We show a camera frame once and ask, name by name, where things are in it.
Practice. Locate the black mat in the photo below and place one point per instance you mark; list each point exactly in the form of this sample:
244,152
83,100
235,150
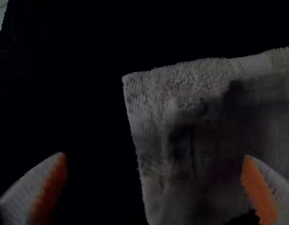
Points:
64,70

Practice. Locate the pale towel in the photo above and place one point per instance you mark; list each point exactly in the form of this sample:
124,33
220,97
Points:
182,131

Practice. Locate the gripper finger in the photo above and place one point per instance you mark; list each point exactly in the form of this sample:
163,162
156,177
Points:
29,192
264,192

